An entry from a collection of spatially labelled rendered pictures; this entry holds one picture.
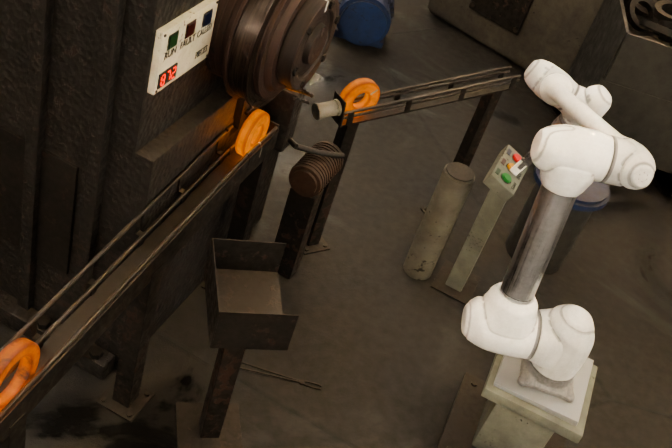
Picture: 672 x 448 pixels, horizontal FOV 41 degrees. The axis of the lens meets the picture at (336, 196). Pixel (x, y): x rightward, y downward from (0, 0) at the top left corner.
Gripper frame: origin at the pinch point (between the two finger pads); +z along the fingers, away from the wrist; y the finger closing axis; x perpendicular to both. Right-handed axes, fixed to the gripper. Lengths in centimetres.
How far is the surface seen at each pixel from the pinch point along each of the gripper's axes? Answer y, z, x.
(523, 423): 65, 29, 51
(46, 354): 154, 36, -70
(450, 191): 2.5, 25.8, -10.2
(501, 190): 4.5, 9.3, 1.4
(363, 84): 13, 10, -60
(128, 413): 120, 86, -44
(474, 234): -2.6, 36.3, 9.0
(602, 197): -45, 11, 40
